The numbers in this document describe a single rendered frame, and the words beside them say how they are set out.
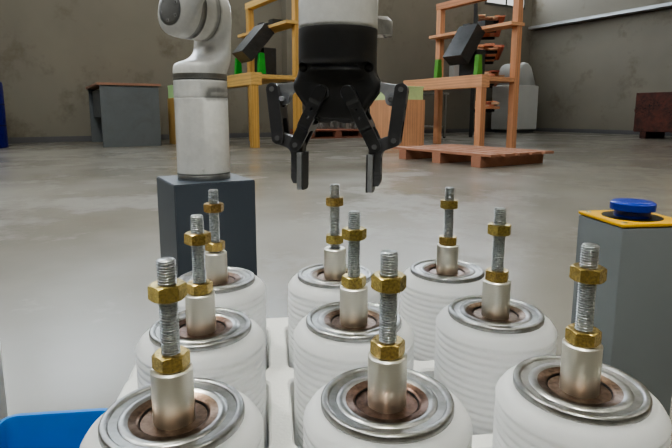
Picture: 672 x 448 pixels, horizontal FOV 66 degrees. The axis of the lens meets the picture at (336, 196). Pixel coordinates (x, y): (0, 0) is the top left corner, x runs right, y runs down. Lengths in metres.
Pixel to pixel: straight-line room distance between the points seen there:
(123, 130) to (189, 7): 6.24
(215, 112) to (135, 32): 8.04
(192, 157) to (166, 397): 0.66
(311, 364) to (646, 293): 0.33
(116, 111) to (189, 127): 6.19
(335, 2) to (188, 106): 0.49
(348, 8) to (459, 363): 0.31
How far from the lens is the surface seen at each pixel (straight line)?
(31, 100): 8.73
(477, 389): 0.43
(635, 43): 12.17
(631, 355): 0.59
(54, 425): 0.63
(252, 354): 0.40
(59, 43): 8.80
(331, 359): 0.39
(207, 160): 0.92
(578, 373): 0.35
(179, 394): 0.30
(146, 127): 7.16
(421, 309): 0.53
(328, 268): 0.52
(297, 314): 0.52
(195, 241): 0.39
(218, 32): 0.96
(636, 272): 0.56
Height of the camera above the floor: 0.41
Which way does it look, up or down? 9 degrees down
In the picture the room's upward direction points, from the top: straight up
